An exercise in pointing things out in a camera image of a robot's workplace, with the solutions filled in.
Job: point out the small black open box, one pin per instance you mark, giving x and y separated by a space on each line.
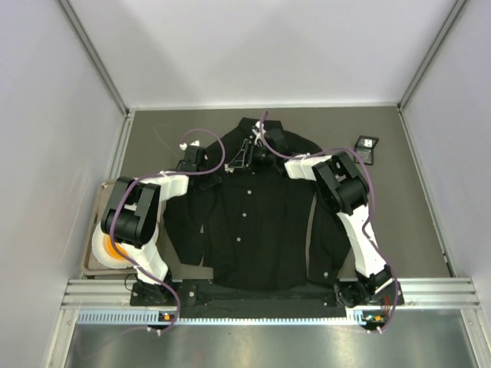
364 148

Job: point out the white bowl orange inside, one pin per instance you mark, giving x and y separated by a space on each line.
104 252

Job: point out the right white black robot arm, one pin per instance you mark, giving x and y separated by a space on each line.
345 188

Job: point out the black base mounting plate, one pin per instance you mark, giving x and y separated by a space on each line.
203 298

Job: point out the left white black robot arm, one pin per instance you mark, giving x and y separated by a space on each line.
130 220

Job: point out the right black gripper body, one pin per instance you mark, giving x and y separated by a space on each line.
249 153

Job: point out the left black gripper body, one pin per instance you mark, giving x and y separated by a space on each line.
207 179

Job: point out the grey metal tray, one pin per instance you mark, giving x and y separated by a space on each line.
90 266

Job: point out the aluminium frame rail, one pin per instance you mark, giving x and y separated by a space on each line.
419 293

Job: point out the grey slotted cable duct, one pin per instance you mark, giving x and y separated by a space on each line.
161 318

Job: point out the black button-up shirt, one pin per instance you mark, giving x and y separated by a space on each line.
257 229

